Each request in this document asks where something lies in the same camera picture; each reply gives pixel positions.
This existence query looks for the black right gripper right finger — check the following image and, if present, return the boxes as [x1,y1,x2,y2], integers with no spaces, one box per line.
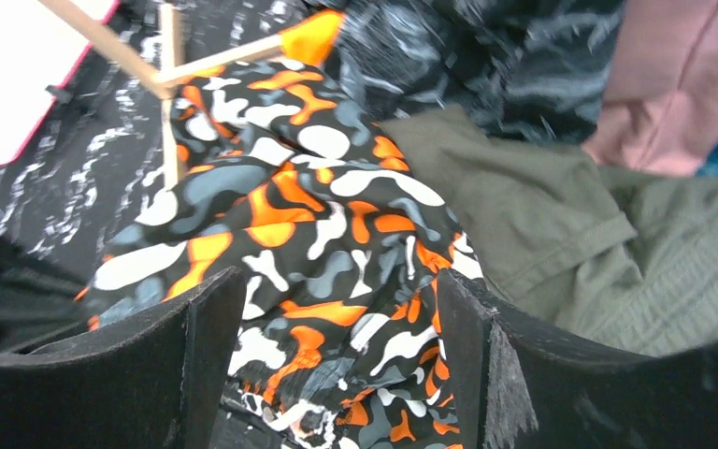
[437,269,718,448]

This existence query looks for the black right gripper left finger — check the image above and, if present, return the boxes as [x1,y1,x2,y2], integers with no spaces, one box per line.
[0,268,246,448]

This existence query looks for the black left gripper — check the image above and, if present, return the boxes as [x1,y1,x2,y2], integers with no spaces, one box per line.
[0,237,87,354]

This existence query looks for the orange camouflage shorts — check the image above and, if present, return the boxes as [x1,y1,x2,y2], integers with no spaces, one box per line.
[81,61,481,448]

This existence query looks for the olive green shorts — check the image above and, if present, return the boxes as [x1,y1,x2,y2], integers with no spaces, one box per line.
[382,106,718,355]

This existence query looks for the dark leaf-pattern shorts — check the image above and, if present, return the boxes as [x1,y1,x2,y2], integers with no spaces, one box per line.
[306,0,625,144]

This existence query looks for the pink shorts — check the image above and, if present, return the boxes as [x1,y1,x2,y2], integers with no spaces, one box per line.
[582,0,718,176]

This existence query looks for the pink-framed whiteboard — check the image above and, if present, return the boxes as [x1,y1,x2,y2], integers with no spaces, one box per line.
[0,0,90,166]

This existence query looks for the orange cloth piece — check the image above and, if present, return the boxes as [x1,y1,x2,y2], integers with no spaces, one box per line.
[280,9,344,66]

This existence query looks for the wooden clothes rack frame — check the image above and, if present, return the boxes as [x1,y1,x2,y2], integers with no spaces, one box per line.
[40,0,285,188]

